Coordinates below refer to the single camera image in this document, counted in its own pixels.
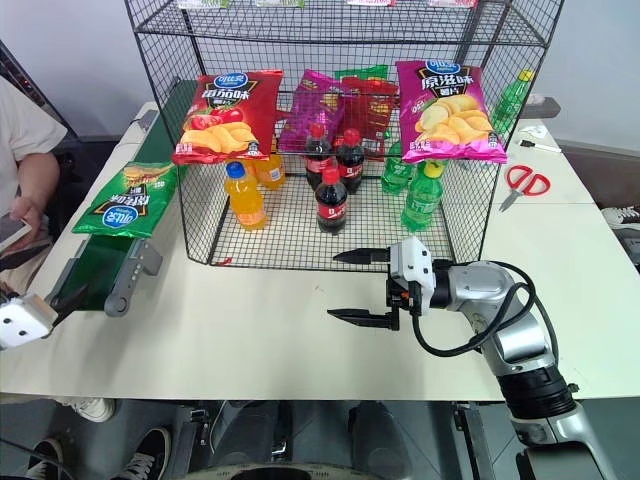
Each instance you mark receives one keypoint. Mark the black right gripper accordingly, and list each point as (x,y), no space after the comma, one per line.
(400,295)

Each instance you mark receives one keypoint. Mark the white smartphone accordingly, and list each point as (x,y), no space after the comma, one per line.
(12,232)

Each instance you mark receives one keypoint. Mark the person's bare forearm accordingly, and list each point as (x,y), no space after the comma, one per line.
(37,175)

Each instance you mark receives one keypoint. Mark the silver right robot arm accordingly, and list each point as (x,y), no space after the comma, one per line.
(520,345)

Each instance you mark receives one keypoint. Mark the green conveyor belt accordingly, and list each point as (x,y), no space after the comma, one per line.
(100,270)

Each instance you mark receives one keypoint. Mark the person's hand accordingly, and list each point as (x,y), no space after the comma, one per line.
(29,212)

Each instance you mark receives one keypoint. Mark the cola bottle red cap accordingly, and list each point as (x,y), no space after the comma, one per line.
(316,155)
(351,165)
(331,207)

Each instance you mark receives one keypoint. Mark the green soda bottle yellow cap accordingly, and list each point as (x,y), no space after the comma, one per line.
(510,102)
(422,202)
(396,175)

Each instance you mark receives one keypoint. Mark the green potato chips bag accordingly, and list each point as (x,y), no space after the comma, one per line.
(125,210)

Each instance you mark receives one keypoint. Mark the black sneaker white sole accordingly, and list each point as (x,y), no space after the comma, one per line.
(145,452)
(47,457)

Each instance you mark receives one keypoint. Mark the orange soda bottle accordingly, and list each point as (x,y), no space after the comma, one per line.
(246,205)
(272,172)

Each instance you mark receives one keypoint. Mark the small red chips bag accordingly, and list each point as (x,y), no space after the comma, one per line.
(372,107)

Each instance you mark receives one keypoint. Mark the person in white shirt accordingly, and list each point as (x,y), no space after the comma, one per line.
(22,125)

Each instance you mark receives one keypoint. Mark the large magenta potato chips bag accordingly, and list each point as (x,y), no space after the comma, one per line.
(450,120)

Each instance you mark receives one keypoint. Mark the small purple chips bag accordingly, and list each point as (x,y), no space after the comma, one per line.
(315,107)

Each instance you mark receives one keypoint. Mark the small green chips bag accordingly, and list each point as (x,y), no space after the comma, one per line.
(367,72)

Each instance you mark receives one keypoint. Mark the large red potato chips bag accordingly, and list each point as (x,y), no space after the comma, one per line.
(225,120)

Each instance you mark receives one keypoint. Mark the white marker pen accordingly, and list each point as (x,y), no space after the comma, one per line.
(540,146)

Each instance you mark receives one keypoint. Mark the white paper scrap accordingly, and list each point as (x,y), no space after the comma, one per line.
(534,130)

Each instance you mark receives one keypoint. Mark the grey box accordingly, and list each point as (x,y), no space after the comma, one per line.
(544,106)

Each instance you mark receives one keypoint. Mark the black and white shoe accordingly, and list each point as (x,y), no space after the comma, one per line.
(622,216)

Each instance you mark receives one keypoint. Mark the red snack pack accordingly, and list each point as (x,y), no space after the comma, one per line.
(370,2)

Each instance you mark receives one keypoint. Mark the pink snack pack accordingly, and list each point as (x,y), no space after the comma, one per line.
(452,3)

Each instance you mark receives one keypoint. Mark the green snack pack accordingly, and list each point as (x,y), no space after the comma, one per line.
(202,3)
(280,2)

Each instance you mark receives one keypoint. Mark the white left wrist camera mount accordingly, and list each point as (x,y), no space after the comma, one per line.
(22,322)

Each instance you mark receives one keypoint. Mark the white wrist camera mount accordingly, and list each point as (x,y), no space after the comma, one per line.
(22,322)
(412,262)

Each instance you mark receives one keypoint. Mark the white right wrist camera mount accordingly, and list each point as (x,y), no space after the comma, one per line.
(412,262)

